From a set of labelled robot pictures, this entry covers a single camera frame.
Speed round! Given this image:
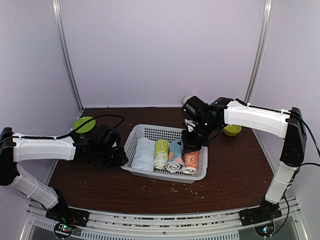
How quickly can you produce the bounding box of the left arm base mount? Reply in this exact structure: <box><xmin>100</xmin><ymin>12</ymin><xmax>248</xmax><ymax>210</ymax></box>
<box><xmin>45</xmin><ymin>191</ymin><xmax>90</xmax><ymax>227</ymax></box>

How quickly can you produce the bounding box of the aluminium frame post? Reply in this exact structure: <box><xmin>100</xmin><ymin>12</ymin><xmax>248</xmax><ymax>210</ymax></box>
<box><xmin>52</xmin><ymin>0</ymin><xmax>84</xmax><ymax>112</ymax></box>
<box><xmin>240</xmin><ymin>0</ymin><xmax>273</xmax><ymax>113</ymax></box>

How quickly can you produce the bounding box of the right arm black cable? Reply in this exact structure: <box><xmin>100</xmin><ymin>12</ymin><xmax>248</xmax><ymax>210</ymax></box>
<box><xmin>291</xmin><ymin>112</ymin><xmax>320</xmax><ymax>167</ymax></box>

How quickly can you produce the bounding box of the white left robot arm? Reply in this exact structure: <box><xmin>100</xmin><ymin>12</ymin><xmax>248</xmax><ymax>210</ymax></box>
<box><xmin>0</xmin><ymin>124</ymin><xmax>128</xmax><ymax>222</ymax></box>

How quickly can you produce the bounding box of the blue patterned towel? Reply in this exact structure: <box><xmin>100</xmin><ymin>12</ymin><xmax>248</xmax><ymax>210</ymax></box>
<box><xmin>165</xmin><ymin>141</ymin><xmax>185</xmax><ymax>173</ymax></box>

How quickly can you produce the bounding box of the front aluminium rail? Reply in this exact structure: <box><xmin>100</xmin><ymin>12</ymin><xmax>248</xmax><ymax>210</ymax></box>
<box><xmin>19</xmin><ymin>197</ymin><xmax>308</xmax><ymax>240</ymax></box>

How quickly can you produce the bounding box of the teal patterned paper cup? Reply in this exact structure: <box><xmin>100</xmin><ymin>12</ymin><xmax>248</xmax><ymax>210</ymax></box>
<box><xmin>182</xmin><ymin>94</ymin><xmax>194</xmax><ymax>105</ymax></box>

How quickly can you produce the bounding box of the green plate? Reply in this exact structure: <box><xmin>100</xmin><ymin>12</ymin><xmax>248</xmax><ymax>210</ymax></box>
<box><xmin>72</xmin><ymin>116</ymin><xmax>96</xmax><ymax>134</ymax></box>

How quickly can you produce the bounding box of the white plastic basket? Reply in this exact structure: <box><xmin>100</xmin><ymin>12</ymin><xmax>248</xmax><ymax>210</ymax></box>
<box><xmin>121</xmin><ymin>124</ymin><xmax>208</xmax><ymax>184</ymax></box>

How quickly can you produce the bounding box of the green bowl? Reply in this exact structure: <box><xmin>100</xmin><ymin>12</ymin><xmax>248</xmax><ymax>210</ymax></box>
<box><xmin>222</xmin><ymin>125</ymin><xmax>242</xmax><ymax>137</ymax></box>

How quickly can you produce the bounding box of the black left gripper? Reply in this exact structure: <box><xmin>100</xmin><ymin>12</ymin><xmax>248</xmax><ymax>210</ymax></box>
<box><xmin>94</xmin><ymin>146</ymin><xmax>128</xmax><ymax>168</ymax></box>

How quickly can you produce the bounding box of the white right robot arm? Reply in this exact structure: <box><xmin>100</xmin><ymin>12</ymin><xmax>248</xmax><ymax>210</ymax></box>
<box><xmin>182</xmin><ymin>95</ymin><xmax>307</xmax><ymax>221</ymax></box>

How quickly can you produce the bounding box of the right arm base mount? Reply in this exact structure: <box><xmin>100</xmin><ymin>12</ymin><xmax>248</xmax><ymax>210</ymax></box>
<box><xmin>238</xmin><ymin>199</ymin><xmax>282</xmax><ymax>226</ymax></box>

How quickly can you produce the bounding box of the left aluminium frame post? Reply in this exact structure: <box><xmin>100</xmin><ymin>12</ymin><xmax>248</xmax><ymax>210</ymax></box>
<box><xmin>52</xmin><ymin>0</ymin><xmax>84</xmax><ymax>112</ymax></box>

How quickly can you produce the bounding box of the orange bunny towel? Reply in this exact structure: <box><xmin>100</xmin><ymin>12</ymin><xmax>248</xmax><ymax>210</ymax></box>
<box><xmin>181</xmin><ymin>151</ymin><xmax>200</xmax><ymax>175</ymax></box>

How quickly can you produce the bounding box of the green rolled towel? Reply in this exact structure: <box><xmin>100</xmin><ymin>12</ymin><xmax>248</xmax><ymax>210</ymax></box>
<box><xmin>153</xmin><ymin>139</ymin><xmax>170</xmax><ymax>170</ymax></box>

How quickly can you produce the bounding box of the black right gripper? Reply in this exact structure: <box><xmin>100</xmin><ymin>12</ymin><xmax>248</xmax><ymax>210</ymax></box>
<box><xmin>181</xmin><ymin>119</ymin><xmax>218</xmax><ymax>154</ymax></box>

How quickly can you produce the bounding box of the white rolled towel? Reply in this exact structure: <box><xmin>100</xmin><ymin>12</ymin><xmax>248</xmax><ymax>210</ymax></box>
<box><xmin>131</xmin><ymin>137</ymin><xmax>156</xmax><ymax>172</ymax></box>

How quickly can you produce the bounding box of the right aluminium frame post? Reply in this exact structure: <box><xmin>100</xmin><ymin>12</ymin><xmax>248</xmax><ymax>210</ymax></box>
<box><xmin>240</xmin><ymin>0</ymin><xmax>273</xmax><ymax>113</ymax></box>

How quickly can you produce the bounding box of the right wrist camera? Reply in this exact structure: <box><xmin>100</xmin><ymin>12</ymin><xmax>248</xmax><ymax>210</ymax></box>
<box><xmin>184</xmin><ymin>119</ymin><xmax>198</xmax><ymax>133</ymax></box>

